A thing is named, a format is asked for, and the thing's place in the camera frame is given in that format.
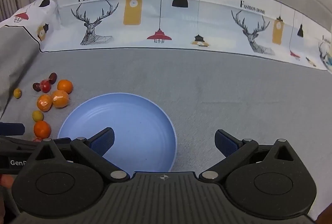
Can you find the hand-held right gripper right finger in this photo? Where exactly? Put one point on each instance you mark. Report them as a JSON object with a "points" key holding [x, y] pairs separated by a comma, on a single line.
{"points": [[228, 146]]}

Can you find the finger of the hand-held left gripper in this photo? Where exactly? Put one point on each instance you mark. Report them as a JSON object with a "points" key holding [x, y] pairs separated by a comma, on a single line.
{"points": [[11, 129], [18, 145]]}

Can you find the plastic-wrapped orange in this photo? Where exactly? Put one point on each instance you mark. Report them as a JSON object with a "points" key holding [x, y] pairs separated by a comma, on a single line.
{"points": [[60, 99], [44, 103]]}

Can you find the plastic-wrapped cherry tomato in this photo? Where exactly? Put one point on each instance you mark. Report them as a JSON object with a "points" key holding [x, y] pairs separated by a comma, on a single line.
{"points": [[45, 86]]}

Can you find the dark red jujube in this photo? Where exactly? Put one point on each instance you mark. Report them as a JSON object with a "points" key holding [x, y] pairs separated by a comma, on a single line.
{"points": [[36, 86], [52, 78]]}

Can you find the person's left hand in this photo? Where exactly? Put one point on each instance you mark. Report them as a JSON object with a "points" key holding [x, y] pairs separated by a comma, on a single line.
{"points": [[5, 180]]}

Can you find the blue round plate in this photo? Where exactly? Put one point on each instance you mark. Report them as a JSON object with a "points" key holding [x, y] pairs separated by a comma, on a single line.
{"points": [[124, 120]]}

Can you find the bare orange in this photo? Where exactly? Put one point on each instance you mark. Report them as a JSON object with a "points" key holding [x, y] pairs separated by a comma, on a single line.
{"points": [[42, 128], [64, 86]]}

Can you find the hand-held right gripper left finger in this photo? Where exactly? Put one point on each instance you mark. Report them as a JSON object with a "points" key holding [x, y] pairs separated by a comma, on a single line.
{"points": [[103, 142]]}

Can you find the small yellow fruit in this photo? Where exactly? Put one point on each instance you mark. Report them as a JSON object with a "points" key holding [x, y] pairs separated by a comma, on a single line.
{"points": [[17, 93], [37, 115]]}

